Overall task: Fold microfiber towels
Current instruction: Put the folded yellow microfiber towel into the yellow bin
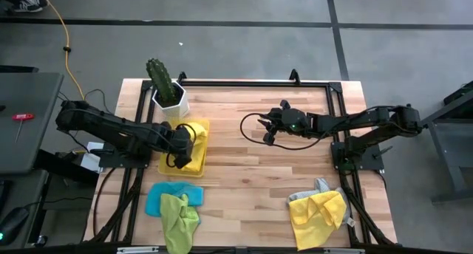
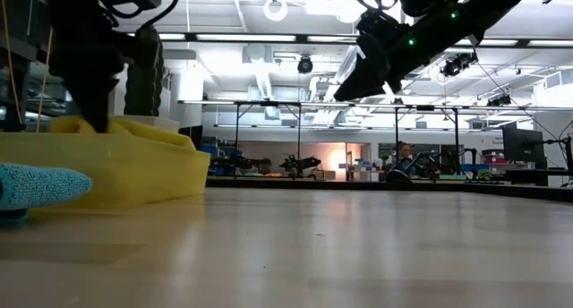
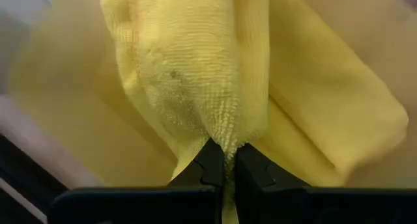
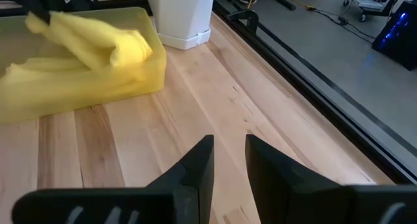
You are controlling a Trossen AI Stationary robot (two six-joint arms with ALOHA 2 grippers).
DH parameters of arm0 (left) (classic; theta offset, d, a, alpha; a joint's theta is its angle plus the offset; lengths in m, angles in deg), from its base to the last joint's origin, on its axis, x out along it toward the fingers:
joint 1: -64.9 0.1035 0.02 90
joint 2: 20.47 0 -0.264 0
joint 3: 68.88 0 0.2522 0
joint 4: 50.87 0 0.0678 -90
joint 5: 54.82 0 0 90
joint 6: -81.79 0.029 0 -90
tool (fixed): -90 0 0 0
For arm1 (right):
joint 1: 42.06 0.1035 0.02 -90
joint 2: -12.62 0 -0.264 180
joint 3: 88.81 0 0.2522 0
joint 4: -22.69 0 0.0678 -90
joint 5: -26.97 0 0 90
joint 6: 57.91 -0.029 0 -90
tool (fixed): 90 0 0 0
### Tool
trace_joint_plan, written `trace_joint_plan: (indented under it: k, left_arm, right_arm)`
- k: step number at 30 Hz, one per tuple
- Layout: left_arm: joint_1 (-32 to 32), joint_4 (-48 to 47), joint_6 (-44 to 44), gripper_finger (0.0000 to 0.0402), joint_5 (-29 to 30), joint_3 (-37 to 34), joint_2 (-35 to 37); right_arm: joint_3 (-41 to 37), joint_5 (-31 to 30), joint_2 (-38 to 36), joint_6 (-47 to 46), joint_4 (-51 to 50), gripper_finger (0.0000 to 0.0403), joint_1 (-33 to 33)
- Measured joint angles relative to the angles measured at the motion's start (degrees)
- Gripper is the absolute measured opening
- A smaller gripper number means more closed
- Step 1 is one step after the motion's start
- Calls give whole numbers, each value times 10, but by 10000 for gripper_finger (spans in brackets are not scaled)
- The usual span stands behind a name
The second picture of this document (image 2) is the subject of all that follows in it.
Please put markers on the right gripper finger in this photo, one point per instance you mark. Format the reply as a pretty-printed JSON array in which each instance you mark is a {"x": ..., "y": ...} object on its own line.
[
  {"x": 365, "y": 62},
  {"x": 362, "y": 86}
]

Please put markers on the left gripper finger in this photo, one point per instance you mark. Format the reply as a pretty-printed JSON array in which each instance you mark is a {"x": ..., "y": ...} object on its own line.
[
  {"x": 106, "y": 97},
  {"x": 92, "y": 97}
]

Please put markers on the yellow microfiber towel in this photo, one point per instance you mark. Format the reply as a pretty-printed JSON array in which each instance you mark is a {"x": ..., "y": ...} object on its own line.
[{"x": 147, "y": 135}]

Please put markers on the black background robot arm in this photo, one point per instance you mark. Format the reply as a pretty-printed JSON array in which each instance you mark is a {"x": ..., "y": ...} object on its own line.
[
  {"x": 297, "y": 163},
  {"x": 465, "y": 152}
]

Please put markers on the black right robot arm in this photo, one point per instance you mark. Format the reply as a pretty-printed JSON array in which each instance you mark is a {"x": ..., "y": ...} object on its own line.
[{"x": 483, "y": 8}]

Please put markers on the blue microfiber towel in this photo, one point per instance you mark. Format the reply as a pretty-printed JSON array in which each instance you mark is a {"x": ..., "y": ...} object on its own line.
[{"x": 40, "y": 187}]

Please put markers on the green cactus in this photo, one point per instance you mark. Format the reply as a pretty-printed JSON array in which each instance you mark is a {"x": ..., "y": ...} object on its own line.
[{"x": 145, "y": 93}]

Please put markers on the round black ceiling device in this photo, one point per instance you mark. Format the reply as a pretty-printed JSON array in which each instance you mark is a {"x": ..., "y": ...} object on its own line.
[{"x": 305, "y": 65}]

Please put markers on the dark shelf unit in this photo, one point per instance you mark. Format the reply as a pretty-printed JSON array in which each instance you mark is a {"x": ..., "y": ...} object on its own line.
[{"x": 27, "y": 111}]

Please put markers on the person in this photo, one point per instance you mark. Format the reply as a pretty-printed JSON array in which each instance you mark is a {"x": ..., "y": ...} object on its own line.
[
  {"x": 404, "y": 158},
  {"x": 265, "y": 165}
]

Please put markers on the translucent yellow plastic tray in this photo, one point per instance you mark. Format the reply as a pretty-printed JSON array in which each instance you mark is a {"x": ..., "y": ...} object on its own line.
[{"x": 134, "y": 178}]

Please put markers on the small black monitor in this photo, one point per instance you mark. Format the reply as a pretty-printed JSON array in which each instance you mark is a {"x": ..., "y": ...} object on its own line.
[{"x": 190, "y": 135}]

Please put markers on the long ceiling light strip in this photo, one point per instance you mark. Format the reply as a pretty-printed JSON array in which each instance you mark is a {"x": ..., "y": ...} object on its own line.
[{"x": 250, "y": 37}]

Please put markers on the red storage bin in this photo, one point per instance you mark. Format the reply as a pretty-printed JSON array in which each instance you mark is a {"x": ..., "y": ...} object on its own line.
[{"x": 492, "y": 158}]

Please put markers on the large black monitor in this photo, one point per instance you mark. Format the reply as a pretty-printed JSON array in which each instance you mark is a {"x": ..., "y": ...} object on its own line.
[{"x": 521, "y": 147}]

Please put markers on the black desk stand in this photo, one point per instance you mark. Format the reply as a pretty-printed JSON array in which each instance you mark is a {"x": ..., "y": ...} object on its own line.
[{"x": 569, "y": 160}]

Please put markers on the black ceiling camera cluster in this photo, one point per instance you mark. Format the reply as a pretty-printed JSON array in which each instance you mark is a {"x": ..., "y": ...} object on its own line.
[{"x": 456, "y": 65}]

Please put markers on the black metal workstation frame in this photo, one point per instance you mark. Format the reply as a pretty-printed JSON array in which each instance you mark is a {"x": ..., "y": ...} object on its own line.
[{"x": 299, "y": 129}]

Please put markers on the small black ceiling camera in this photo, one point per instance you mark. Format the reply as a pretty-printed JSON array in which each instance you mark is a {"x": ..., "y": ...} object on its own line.
[{"x": 499, "y": 100}]

